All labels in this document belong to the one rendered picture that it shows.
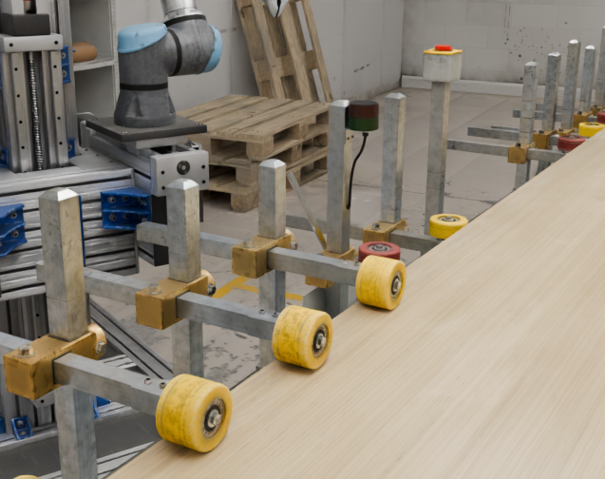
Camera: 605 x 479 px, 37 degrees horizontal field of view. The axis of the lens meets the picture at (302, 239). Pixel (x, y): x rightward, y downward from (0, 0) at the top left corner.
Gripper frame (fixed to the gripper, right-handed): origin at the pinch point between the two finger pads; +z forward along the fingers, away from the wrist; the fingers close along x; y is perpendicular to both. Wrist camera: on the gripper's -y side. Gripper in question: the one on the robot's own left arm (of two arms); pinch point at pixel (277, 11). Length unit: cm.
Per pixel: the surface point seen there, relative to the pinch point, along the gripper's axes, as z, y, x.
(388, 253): 41, -47, 5
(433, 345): 42, -81, 25
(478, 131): 47, 51, -115
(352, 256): 46, -33, 3
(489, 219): 42, -39, -29
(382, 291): 37, -68, 24
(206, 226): 132, 245, -112
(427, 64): 12.6, -8.7, -36.3
